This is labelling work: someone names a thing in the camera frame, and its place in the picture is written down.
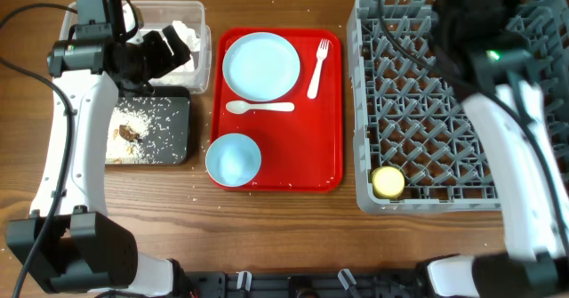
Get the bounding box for white paper napkin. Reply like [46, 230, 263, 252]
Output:
[150, 20, 201, 85]

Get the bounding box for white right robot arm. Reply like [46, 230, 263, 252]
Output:
[426, 0, 568, 297]

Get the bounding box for black waste tray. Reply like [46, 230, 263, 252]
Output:
[104, 85, 192, 166]

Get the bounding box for grey dishwasher rack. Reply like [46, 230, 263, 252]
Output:
[346, 0, 569, 214]

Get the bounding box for large light blue plate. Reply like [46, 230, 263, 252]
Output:
[221, 32, 301, 102]

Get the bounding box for white plastic fork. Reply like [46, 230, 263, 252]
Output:
[307, 38, 330, 100]

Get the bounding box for rice and food leftovers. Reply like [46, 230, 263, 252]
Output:
[105, 97, 190, 165]

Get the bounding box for yellow plastic cup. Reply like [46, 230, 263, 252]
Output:
[371, 166, 405, 198]

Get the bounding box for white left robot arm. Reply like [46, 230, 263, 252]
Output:
[6, 0, 198, 297]

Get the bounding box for red plastic tray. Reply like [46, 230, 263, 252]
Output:
[210, 28, 343, 193]

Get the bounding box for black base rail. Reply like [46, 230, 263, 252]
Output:
[186, 269, 437, 298]

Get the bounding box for light blue bowl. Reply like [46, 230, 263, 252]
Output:
[205, 133, 261, 188]

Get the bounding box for clear plastic waste bin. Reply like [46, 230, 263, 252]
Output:
[50, 0, 212, 95]

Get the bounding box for cream plastic spoon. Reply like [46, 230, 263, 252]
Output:
[226, 101, 295, 115]

